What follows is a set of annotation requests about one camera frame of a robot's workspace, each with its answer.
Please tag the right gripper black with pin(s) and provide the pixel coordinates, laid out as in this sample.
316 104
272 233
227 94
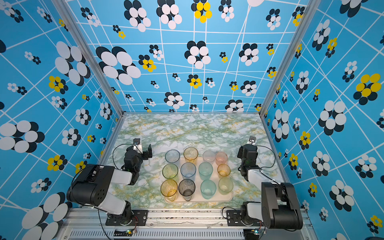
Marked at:
242 150

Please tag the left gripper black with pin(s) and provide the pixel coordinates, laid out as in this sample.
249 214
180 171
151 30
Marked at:
145 157

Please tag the short pink dimpled cup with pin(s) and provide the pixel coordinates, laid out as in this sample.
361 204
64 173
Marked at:
221 158

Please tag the short yellow cup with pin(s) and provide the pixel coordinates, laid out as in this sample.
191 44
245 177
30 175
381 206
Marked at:
224 171

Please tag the blue clear tall glass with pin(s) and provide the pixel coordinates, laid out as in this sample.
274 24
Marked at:
173 157

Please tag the green tall glass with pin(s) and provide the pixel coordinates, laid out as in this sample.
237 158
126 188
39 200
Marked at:
170 172

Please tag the short clear dimpled cup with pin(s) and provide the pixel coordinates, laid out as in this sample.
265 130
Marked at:
209 156

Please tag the short green cup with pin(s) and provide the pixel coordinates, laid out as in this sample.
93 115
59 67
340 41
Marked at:
226 186

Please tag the teal dimpled tall cup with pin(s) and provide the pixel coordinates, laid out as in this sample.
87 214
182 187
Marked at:
208 189
205 171

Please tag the yellow tall glass front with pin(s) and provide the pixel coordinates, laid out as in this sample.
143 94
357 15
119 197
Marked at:
169 189

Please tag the yellow tall glass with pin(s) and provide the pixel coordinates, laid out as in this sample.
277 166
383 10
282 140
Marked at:
191 155
169 189

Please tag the blue tall dimpled cup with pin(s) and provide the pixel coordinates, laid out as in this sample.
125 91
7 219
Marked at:
188 171

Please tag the teal dimpled tall cup front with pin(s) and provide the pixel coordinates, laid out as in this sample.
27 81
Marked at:
208 189

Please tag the grey tall glass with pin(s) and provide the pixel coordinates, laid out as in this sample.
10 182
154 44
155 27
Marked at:
187 188

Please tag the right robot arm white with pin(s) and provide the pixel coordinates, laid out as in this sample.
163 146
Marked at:
279 207

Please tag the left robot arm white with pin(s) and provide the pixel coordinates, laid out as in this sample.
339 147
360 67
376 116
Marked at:
91 185

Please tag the pink rectangular tray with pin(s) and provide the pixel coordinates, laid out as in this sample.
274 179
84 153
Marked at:
197 197

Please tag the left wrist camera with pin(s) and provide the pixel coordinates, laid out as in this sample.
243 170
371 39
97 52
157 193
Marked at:
137 145

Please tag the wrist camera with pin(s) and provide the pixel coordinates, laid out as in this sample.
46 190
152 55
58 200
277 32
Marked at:
252 140
137 145

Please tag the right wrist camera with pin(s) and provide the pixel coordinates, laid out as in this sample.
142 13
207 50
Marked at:
252 140

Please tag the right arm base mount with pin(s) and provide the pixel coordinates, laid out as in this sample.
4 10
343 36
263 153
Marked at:
234 219

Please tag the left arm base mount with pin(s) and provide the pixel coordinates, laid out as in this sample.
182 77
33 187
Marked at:
134 218

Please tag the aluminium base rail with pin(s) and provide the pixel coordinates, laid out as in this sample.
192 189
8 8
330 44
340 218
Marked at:
175 224

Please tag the aluminium corner post right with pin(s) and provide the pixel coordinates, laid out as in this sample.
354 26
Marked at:
288 57

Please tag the aluminium corner post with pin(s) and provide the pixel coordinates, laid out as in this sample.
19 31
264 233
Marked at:
288 57
77 35

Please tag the aluminium corner post left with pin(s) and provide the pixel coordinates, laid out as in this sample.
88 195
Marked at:
77 35

